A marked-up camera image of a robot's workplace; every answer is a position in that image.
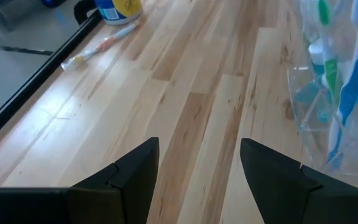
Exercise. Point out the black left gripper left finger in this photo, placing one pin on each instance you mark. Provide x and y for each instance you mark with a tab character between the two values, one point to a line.
126	193

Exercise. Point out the clear acrylic organizer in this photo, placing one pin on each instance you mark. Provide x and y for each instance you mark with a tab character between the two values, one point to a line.
309	130

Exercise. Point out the wipes canister with white lid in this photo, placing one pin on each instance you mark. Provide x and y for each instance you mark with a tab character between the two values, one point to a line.
120	11

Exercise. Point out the green toothbrush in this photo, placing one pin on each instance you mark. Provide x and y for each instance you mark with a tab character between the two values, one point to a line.
331	71

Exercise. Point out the blue toothbrush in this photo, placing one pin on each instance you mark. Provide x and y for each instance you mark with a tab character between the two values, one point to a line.
350	90

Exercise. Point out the black frame clamp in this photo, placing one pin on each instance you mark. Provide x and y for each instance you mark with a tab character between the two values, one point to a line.
84	11

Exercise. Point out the black extrusion table frame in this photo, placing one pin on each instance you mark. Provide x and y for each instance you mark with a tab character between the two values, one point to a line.
36	82

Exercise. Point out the small teal mouthwash bottle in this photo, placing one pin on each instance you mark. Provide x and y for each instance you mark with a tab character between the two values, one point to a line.
316	51

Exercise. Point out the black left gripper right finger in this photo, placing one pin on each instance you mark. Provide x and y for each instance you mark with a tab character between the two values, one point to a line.
278	193

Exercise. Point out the blue object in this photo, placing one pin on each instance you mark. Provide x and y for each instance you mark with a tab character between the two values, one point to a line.
53	2

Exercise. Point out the orange toothbrush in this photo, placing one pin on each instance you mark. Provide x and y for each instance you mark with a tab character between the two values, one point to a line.
104	46

